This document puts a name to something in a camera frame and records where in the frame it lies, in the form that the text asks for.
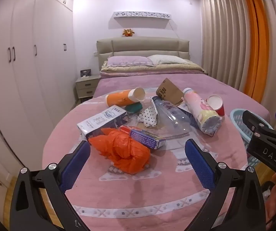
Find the orange curtain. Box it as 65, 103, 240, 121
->
239, 0, 271, 101

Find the white wardrobe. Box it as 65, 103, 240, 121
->
0, 0, 74, 193

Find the polka dot paper wrapper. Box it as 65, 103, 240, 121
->
138, 97, 160, 128

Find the grey nightstand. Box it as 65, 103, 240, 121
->
75, 74, 101, 104

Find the purple pillow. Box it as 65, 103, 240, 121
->
107, 56, 154, 66

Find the light blue plastic basket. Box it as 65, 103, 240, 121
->
230, 108, 274, 171

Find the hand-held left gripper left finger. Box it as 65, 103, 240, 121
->
9, 140, 91, 231

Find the beige padded headboard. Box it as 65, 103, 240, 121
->
96, 37, 190, 71

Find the beige curtain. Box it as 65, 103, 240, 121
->
198, 0, 276, 135

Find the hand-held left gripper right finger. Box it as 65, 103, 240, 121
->
185, 138, 266, 231

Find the orange plastic bag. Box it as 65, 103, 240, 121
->
88, 128, 151, 175

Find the red paper cup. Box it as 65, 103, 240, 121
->
206, 95, 225, 116

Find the pink cartoon cylinder can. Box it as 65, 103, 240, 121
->
183, 88, 222, 135

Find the orange cylinder can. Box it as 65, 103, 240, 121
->
105, 87, 146, 107

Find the purple bedspread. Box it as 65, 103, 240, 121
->
93, 73, 254, 101

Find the pink printed blanket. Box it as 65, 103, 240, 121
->
42, 87, 272, 231

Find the white and blue carton box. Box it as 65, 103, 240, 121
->
77, 105, 128, 141

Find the white patterned wall shelf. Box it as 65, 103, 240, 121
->
113, 11, 171, 20

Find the brown cardboard piece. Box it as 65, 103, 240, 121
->
156, 78, 185, 106

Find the clear plastic bottle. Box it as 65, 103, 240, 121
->
151, 96, 194, 137

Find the teal packet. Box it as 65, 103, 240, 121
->
125, 102, 143, 113

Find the white patterned pillow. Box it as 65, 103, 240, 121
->
147, 54, 189, 65

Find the red and blue flat box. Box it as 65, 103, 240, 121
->
119, 125, 166, 151

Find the beige folded quilt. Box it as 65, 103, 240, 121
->
100, 60, 207, 79

